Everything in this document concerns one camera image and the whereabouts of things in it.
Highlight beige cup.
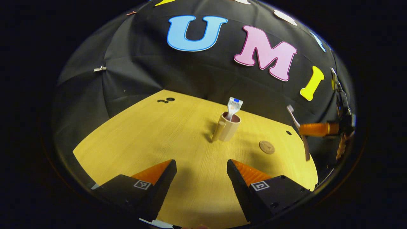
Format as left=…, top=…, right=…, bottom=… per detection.
left=212, top=112, right=241, bottom=142

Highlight pale pink toothbrush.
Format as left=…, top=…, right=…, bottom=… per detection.
left=286, top=105, right=310, bottom=161

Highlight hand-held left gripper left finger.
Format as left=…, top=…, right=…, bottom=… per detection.
left=92, top=159, right=177, bottom=223

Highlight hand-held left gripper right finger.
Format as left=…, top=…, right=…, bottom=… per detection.
left=226, top=159, right=314, bottom=223

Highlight wooden desktop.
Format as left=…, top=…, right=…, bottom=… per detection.
left=72, top=90, right=318, bottom=229

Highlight round wooden coaster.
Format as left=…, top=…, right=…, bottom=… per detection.
left=259, top=141, right=275, bottom=155

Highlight black backdrop cloth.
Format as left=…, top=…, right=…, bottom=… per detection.
left=52, top=0, right=356, bottom=166

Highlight white toothpaste tube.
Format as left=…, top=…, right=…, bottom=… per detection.
left=226, top=97, right=244, bottom=121

